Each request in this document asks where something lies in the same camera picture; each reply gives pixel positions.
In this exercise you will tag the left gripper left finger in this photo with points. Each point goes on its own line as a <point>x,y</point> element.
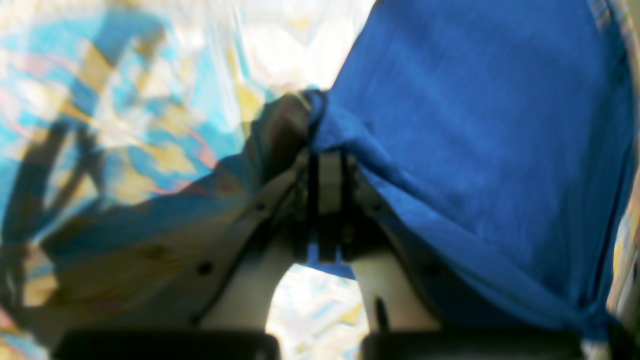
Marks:
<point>215,307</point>

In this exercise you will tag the patterned tile tablecloth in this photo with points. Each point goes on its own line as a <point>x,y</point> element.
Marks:
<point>126,121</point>

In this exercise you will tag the blue long-sleeve shirt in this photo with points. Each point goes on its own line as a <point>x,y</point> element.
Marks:
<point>502,133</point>

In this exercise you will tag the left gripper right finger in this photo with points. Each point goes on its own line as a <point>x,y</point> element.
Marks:
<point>417,308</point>

